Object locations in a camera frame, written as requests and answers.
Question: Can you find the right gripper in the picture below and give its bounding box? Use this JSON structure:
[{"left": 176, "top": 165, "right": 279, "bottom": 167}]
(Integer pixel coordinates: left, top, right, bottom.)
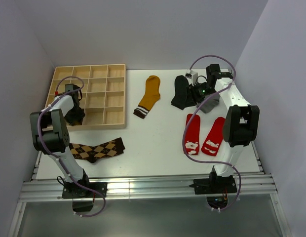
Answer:
[{"left": 184, "top": 81, "right": 217, "bottom": 108}]

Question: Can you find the red santa sock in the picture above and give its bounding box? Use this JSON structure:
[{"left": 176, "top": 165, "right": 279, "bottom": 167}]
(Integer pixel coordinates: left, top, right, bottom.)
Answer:
[
  {"left": 185, "top": 115, "right": 200, "bottom": 155},
  {"left": 201, "top": 117, "right": 225, "bottom": 157}
]

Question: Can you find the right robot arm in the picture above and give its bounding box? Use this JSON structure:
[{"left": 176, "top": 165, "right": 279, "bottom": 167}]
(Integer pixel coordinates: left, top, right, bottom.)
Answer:
[{"left": 183, "top": 64, "right": 260, "bottom": 193}]

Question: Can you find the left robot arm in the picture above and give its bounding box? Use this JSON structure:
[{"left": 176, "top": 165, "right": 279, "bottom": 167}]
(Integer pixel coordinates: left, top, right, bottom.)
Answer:
[{"left": 30, "top": 83, "right": 91, "bottom": 197}]

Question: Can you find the black sock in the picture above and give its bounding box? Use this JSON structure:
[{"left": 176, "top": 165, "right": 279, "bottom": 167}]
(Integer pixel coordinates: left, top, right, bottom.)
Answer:
[{"left": 171, "top": 75, "right": 196, "bottom": 110}]

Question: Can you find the grey sock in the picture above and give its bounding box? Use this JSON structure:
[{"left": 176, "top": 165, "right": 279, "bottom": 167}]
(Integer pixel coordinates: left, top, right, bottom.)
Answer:
[{"left": 200, "top": 97, "right": 220, "bottom": 114}]

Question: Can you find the wooden compartment tray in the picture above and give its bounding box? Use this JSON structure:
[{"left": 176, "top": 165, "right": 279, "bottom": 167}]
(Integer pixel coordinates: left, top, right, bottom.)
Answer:
[{"left": 46, "top": 64, "right": 126, "bottom": 131}]

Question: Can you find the mustard striped-cuff sock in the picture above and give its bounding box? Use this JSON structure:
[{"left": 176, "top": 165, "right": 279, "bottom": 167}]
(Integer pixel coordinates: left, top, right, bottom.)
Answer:
[{"left": 133, "top": 75, "right": 160, "bottom": 119}]

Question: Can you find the brown argyle sock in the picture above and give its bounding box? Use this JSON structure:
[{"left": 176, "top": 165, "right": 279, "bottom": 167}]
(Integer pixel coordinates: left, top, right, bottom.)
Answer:
[{"left": 69, "top": 137, "right": 125, "bottom": 163}]

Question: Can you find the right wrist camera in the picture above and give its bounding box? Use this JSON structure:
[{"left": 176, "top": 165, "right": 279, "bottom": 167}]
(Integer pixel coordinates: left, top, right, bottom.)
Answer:
[{"left": 185, "top": 70, "right": 198, "bottom": 79}]

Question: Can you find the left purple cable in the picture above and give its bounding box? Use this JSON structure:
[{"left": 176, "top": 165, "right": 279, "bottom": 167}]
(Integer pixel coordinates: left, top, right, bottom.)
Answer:
[{"left": 37, "top": 76, "right": 107, "bottom": 219}]

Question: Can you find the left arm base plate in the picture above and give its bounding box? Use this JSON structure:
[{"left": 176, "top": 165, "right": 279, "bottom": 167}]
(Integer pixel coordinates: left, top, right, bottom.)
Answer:
[{"left": 62, "top": 182, "right": 108, "bottom": 199}]

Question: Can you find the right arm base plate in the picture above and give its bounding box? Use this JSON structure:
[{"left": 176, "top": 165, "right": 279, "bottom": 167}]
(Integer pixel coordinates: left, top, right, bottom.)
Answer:
[{"left": 189, "top": 178, "right": 237, "bottom": 195}]

